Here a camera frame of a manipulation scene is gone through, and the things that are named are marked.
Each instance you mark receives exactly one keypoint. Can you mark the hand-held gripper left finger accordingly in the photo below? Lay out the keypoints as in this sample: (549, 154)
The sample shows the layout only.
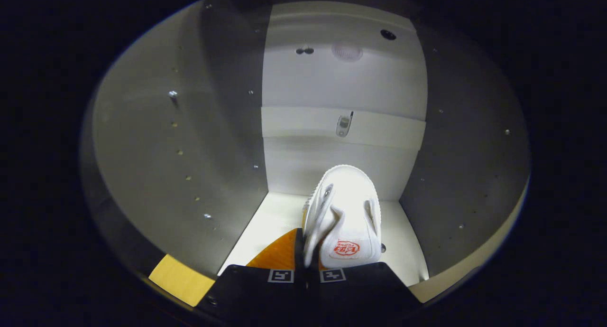
(298, 256)

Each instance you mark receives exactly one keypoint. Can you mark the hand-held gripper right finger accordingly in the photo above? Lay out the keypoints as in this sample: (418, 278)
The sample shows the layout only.
(365, 289)

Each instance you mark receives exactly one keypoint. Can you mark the white shoe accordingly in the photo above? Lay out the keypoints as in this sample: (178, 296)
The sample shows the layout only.
(346, 199)

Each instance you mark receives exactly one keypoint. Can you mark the grey shoe cabinet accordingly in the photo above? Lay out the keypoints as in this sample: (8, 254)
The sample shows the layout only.
(332, 80)

